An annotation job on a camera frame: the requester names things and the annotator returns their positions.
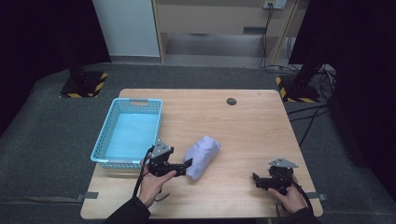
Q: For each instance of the round grey table grommet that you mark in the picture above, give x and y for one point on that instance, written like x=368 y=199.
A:
x=231 y=101

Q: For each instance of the light wooden desk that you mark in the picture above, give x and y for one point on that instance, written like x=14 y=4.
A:
x=211 y=18

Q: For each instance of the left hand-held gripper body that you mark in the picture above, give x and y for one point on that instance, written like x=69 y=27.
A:
x=160 y=166

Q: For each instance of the person's left hand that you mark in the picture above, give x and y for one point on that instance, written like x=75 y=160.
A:
x=152 y=186

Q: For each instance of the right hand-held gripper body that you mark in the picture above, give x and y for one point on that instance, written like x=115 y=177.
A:
x=280 y=179

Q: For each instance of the white power strip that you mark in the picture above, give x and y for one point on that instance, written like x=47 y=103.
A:
x=275 y=3

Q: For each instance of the white cabinet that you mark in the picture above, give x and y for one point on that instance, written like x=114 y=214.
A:
x=127 y=28

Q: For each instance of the person's right hand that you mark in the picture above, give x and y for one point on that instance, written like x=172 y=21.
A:
x=292 y=200

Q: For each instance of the black curtain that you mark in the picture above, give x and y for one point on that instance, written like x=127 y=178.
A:
x=361 y=62
x=37 y=40

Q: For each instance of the black stand with striped base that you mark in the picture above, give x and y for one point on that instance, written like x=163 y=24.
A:
x=81 y=83
x=300 y=90

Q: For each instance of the light blue plastic basket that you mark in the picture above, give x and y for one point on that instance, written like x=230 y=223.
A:
x=155 y=106

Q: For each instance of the purple cloth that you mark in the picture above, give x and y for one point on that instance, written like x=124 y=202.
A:
x=202 y=155

